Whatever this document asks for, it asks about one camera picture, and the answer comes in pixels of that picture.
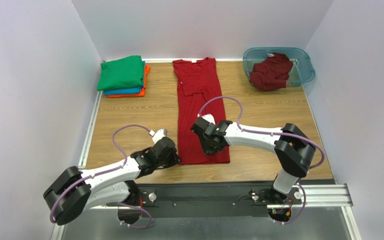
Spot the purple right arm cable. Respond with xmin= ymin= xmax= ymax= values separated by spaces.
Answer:
xmin=197 ymin=96 xmax=327 ymax=226

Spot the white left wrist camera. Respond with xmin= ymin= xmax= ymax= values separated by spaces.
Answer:
xmin=148 ymin=128 xmax=168 ymax=144

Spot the blue folded t shirt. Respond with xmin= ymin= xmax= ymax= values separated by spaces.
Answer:
xmin=103 ymin=61 xmax=146 ymax=97

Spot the dark red t shirt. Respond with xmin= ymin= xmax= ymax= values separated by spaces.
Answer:
xmin=249 ymin=52 xmax=294 ymax=91

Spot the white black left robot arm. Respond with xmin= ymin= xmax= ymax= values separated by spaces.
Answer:
xmin=43 ymin=136 xmax=181 ymax=226

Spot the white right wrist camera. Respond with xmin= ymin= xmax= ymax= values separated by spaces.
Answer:
xmin=201 ymin=114 xmax=216 ymax=125

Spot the teal plastic bin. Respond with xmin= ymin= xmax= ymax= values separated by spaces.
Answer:
xmin=242 ymin=47 xmax=316 ymax=92

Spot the green folded t shirt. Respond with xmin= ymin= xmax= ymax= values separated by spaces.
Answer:
xmin=97 ymin=55 xmax=145 ymax=91

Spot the orange folded t shirt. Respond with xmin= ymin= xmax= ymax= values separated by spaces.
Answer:
xmin=105 ymin=64 xmax=151 ymax=99

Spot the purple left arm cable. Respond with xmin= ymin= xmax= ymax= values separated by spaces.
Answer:
xmin=49 ymin=124 xmax=155 ymax=230

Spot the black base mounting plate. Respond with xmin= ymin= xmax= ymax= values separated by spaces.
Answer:
xmin=123 ymin=181 xmax=302 ymax=218

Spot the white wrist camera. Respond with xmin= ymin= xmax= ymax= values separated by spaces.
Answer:
xmin=148 ymin=128 xmax=168 ymax=144
xmin=201 ymin=114 xmax=216 ymax=125

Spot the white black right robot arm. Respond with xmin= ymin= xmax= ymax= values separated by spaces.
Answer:
xmin=190 ymin=114 xmax=316 ymax=204

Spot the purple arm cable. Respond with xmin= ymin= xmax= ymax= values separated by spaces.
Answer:
xmin=197 ymin=96 xmax=327 ymax=226
xmin=49 ymin=124 xmax=155 ymax=230

